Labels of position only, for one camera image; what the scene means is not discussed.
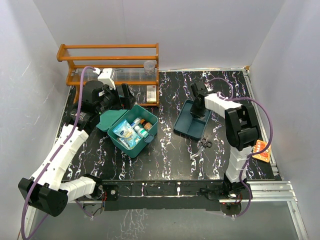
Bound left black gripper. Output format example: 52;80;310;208
96;83;136;115

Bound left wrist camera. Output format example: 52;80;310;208
93;67;116;90

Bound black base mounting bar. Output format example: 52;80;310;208
74;178;253;212

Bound cotton swab bag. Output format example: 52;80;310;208
112;119;141;150

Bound black handled scissors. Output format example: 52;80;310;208
190;137;213;160

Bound blue white spray can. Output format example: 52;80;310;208
130;117;141;128

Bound orange wooden shelf rack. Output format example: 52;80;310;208
56;43;160;107

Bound teal divided tray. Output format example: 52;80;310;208
173;99;212;140

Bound teal medicine kit box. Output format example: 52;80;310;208
96;105;158;158

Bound clear plastic measuring cup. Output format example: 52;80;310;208
143;60;156;75

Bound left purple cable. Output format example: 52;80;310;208
20;65;101;240

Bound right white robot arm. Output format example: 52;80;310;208
190;82;261;199

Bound white green pill bottle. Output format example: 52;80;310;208
134;125;148;138

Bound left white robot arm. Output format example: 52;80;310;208
18;80;136;217

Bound orange blister pack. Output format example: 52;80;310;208
252;139;272;164

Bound brown syrup bottle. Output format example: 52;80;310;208
140;119;153;131

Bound white upright medicine box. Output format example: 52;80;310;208
146;85;157;103

